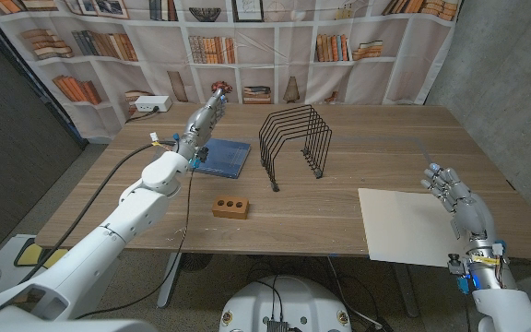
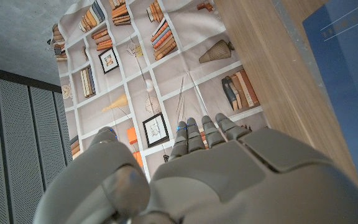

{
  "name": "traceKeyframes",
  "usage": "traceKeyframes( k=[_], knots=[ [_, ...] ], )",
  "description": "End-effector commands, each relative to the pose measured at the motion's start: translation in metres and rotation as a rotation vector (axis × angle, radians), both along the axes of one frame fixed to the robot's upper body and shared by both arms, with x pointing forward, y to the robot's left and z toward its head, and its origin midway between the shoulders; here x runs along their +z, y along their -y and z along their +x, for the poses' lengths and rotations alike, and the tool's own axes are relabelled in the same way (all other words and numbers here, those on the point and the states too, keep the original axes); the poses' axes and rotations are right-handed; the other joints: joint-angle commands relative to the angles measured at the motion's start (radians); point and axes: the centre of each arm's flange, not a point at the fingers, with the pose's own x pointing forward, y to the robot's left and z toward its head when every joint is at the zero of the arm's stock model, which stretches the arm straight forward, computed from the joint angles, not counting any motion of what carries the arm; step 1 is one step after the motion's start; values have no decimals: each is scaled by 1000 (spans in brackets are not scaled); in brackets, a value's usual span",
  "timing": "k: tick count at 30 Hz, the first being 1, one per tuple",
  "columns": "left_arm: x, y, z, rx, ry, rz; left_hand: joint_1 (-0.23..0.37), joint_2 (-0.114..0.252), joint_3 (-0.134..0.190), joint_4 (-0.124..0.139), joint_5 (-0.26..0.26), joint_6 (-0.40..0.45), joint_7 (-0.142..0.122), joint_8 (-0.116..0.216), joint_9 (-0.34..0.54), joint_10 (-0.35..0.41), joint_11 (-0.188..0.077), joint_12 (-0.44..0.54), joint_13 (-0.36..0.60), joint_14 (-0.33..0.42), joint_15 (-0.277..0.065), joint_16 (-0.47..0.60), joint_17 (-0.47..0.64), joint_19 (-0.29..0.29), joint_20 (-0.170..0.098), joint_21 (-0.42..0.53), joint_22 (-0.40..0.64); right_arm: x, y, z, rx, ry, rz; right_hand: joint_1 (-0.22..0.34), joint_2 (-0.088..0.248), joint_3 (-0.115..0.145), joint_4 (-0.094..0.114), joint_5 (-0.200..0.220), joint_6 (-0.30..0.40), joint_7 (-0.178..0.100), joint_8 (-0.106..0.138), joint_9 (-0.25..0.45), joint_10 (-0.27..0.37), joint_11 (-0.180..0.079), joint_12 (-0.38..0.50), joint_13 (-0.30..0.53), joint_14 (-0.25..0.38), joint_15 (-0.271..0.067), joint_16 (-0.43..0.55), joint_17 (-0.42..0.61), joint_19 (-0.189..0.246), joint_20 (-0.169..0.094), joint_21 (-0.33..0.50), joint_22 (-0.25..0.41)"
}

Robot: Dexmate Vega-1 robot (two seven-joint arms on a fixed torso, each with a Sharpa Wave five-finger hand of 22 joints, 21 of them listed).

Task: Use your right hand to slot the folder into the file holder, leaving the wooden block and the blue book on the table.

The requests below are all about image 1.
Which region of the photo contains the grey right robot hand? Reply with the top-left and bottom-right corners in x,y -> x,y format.
420,162 -> 497,245

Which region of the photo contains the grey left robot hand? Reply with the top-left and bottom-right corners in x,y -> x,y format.
172,88 -> 228,162

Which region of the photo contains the cream paper folder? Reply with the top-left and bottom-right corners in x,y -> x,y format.
358,187 -> 472,268

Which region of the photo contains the blue book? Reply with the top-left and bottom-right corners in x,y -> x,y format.
194,137 -> 252,180

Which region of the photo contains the wooden block with three holes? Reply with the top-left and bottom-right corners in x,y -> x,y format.
211,195 -> 251,220

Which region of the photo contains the white power strip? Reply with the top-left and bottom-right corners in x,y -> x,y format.
134,95 -> 173,113

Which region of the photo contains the grey table leg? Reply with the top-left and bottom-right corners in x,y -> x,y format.
392,263 -> 421,318
157,252 -> 183,309

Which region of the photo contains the printed bookshelf backdrop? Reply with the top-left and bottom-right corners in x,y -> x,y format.
0,0 -> 460,139

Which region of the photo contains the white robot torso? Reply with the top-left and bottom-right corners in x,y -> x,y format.
218,275 -> 353,332

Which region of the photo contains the yellow black floor pad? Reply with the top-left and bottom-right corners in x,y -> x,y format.
14,237 -> 69,269

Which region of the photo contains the black power strip cable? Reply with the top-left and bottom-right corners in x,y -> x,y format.
126,106 -> 160,124

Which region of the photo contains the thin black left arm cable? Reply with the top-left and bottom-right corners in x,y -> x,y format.
75,168 -> 194,320

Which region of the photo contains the black wire file holder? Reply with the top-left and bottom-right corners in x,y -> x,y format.
258,104 -> 334,193

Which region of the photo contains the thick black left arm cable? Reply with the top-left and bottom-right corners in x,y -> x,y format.
18,140 -> 177,285

